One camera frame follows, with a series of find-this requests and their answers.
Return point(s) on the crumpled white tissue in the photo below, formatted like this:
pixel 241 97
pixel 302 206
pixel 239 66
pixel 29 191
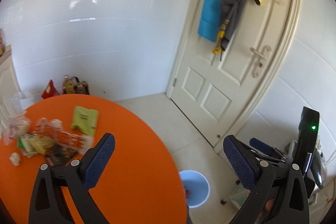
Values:
pixel 15 159

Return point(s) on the cream lower kitchen cabinets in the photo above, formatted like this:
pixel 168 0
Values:
pixel 6 82

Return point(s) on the black red wrapper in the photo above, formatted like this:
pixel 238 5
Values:
pixel 60 157

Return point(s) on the oil bottle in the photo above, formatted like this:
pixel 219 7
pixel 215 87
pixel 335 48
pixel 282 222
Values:
pixel 68 85

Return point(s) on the white panel door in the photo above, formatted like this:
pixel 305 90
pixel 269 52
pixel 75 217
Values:
pixel 210 82

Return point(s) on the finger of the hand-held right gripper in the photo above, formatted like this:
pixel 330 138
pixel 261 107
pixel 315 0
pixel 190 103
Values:
pixel 282 157
pixel 258 144

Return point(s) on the clear crumpled plastic wrapper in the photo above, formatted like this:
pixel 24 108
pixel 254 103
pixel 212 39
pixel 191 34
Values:
pixel 14 127

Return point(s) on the red snack packet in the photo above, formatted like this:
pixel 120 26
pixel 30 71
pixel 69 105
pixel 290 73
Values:
pixel 49 90

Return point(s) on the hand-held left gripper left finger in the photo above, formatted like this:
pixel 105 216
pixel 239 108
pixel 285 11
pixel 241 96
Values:
pixel 102 158

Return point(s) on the yellow snack wrapper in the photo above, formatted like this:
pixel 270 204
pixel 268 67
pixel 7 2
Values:
pixel 40 144

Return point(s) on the grey apron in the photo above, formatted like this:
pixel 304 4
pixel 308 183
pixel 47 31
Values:
pixel 232 11

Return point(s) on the orange printed clear wrapper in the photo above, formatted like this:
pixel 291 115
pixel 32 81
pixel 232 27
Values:
pixel 65 136

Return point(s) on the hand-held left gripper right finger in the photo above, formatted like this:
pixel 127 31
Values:
pixel 239 161

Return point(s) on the green snack wrapper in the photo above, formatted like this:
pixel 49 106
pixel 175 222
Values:
pixel 85 119

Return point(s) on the light blue trash bin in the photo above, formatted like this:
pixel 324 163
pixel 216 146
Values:
pixel 195 188

